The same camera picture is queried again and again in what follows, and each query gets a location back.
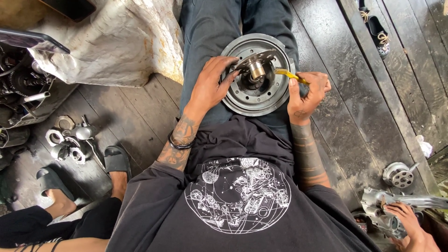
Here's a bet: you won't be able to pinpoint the person's left hand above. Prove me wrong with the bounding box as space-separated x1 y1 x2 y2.
184 56 241 122

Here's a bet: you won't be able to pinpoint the person's right hand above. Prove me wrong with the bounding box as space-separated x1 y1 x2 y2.
287 72 332 126

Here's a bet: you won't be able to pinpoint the yellow-handled small tool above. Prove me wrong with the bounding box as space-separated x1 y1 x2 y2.
274 68 311 85

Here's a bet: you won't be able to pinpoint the metal clutch plate with shaft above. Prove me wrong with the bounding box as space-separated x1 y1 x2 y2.
233 49 278 83

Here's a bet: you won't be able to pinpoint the round grey metal clutch housing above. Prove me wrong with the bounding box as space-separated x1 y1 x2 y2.
220 33 296 117

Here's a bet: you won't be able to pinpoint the dark grey trousers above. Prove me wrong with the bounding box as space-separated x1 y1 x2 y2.
179 0 301 140

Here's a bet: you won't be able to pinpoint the black wristband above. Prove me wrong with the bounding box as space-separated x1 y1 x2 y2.
167 130 196 151

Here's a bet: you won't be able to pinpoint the black shoe with tan laces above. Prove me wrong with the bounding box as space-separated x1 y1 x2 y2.
357 0 371 24
367 15 391 59

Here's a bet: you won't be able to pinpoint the dirty white tarp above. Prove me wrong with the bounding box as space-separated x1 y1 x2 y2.
28 0 185 88

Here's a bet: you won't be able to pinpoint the black slide sandal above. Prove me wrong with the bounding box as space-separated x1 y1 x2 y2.
36 167 76 202
104 145 132 181

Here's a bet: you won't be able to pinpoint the silver round pump part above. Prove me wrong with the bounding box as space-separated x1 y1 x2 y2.
382 161 420 189

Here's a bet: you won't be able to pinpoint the silver engine casing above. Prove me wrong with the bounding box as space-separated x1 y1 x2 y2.
360 187 448 241

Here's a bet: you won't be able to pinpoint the white crumpled rag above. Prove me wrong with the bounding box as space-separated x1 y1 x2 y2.
416 134 434 159

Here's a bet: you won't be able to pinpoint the black printed t-shirt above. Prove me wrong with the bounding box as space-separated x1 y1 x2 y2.
105 115 382 252

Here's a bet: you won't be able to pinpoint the thin metal rod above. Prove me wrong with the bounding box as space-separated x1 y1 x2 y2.
85 139 106 169

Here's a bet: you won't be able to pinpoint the silver cylindrical metal part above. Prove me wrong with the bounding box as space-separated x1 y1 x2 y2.
62 124 99 141

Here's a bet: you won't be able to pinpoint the small silver metal fitting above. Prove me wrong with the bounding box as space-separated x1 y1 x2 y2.
50 144 69 162

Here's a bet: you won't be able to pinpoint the chrome metal tube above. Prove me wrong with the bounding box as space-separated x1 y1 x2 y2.
23 91 51 104

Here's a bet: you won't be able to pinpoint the greasy motorcycle engine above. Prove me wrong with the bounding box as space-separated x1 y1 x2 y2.
0 45 56 126

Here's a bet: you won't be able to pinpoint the dark greasy engine cover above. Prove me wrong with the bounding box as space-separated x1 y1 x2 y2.
0 126 31 149

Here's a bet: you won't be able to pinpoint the toothed metal ring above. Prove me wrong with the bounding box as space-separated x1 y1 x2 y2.
69 147 87 165

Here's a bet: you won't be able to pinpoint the thin gasket ring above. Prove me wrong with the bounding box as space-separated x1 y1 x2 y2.
55 115 75 131

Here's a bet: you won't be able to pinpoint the white metal ring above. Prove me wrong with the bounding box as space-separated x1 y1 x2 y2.
45 129 65 147

